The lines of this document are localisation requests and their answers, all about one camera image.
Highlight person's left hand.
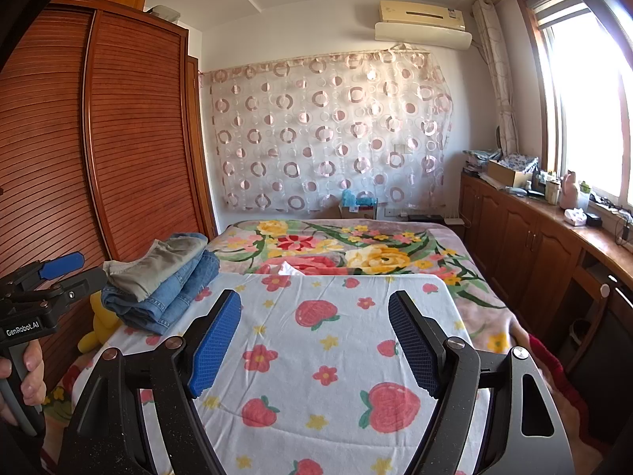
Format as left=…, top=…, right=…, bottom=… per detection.
left=0, top=341, right=49, bottom=426

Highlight wooden louvred wardrobe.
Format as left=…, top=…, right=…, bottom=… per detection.
left=0, top=0, right=218, bottom=391

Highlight pile of papers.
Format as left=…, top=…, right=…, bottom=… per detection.
left=462, top=148, right=500, bottom=176

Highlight white air conditioner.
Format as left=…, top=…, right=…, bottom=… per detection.
left=374, top=0, right=473, bottom=51

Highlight pink cat figurine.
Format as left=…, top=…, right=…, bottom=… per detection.
left=559, top=171, right=579, bottom=209

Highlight wooden chair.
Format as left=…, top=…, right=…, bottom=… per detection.
left=569, top=277, right=626, bottom=372

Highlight white strawberry print sheet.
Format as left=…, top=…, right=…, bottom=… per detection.
left=72, top=272, right=490, bottom=475

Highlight wooden cabinet row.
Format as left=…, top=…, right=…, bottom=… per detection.
left=459, top=171, right=633, bottom=407

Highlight patterned window curtain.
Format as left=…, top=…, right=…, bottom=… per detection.
left=471, top=0, right=520, bottom=156

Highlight floral cloth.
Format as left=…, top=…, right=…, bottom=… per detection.
left=499, top=153, right=540, bottom=171

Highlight circle pattern sheer curtain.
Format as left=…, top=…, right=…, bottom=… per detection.
left=200, top=49, right=455, bottom=210

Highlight cardboard box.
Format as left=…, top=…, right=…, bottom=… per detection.
left=487, top=158, right=532, bottom=189

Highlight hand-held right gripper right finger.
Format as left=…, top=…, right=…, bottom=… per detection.
left=387, top=289, right=577, bottom=475

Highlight folded blue jeans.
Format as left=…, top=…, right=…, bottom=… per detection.
left=101, top=250, right=221, bottom=336

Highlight yellow plush toy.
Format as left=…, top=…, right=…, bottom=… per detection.
left=78, top=302, right=124, bottom=354

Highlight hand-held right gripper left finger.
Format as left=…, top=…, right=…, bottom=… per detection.
left=59, top=288, right=243, bottom=475

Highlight blue tissue pack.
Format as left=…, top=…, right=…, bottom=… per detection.
left=339, top=189, right=379, bottom=219

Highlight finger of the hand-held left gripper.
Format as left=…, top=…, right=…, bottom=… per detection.
left=10, top=267, right=108, bottom=308
left=7, top=251, right=86, bottom=288

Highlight olive green pants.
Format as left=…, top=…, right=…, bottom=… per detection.
left=103, top=235, right=208, bottom=302

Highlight window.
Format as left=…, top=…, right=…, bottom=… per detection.
left=514, top=0, right=633, bottom=209

